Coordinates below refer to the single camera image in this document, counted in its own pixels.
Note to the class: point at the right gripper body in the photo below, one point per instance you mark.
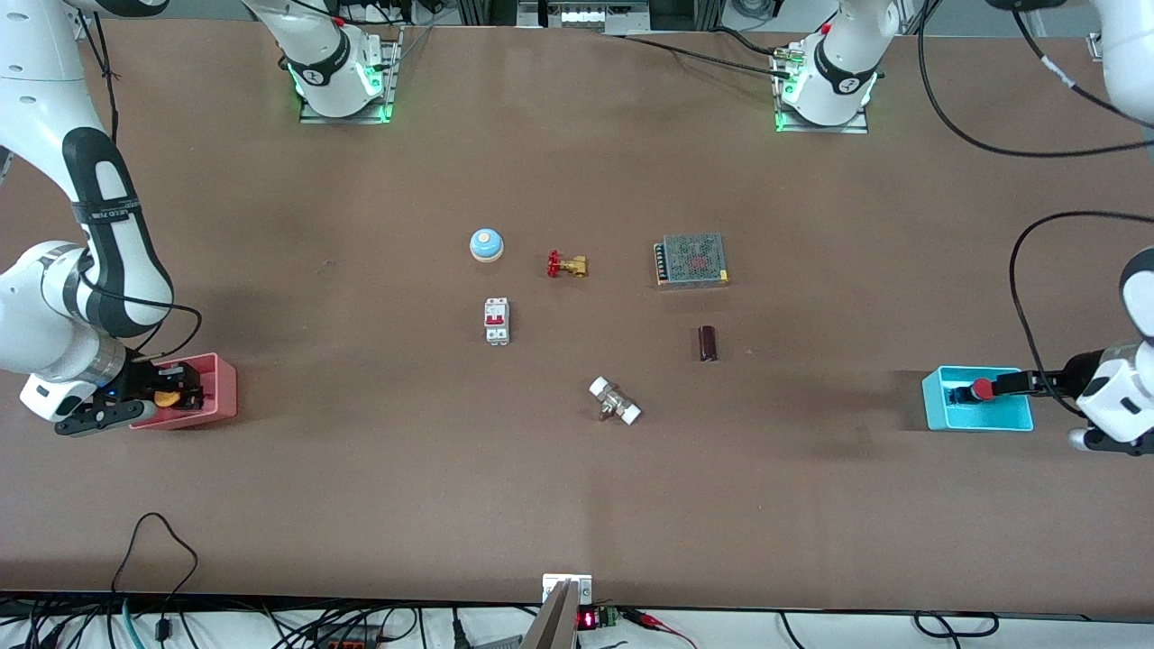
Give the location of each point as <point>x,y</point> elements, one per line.
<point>141,374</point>

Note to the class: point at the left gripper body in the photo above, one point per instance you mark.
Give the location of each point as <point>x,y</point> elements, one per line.
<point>1076,369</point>

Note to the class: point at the yellow push button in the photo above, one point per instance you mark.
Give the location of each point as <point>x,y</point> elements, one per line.
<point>165,397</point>

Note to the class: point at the red push button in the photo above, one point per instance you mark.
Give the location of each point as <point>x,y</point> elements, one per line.
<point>981,389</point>

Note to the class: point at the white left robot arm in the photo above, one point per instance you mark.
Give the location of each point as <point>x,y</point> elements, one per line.
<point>843,54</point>

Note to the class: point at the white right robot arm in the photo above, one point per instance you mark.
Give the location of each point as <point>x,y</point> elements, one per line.
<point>36,90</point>

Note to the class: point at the pink plastic box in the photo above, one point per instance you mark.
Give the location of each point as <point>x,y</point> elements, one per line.
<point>221,397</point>

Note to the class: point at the cyan plastic box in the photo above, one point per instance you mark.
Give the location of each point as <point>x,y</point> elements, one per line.
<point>942,416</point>

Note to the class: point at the white circuit breaker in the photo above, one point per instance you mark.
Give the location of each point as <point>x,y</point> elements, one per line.
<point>497,321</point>

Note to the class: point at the dark red capacitor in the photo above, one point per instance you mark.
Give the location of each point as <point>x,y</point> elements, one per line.
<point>708,343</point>

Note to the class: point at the blue call bell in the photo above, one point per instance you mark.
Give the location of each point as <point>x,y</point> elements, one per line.
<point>486,243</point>

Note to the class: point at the metal mesh power supply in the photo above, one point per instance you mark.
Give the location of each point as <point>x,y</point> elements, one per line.
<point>692,260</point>

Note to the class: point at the metal fitting white ends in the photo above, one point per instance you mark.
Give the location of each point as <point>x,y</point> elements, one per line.
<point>615,401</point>

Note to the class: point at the red clip lead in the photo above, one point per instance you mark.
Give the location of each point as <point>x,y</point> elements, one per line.
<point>658,622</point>

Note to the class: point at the red digit display module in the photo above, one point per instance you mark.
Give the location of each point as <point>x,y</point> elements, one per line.
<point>590,618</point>

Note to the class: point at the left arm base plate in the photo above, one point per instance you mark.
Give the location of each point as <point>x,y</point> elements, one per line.
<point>861,129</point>

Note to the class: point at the aluminium frame corner bracket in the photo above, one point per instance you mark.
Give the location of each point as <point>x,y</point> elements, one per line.
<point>1094,47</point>

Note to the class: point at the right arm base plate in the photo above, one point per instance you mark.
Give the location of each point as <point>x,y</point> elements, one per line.
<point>389,86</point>

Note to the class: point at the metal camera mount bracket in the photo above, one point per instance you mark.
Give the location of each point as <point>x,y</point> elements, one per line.
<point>554,622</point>

